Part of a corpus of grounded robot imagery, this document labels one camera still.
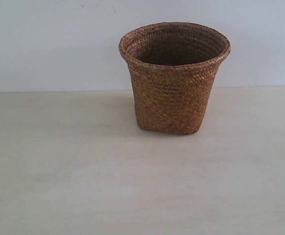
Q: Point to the brown woven straw basket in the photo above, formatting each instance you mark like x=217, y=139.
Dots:
x=172, y=67

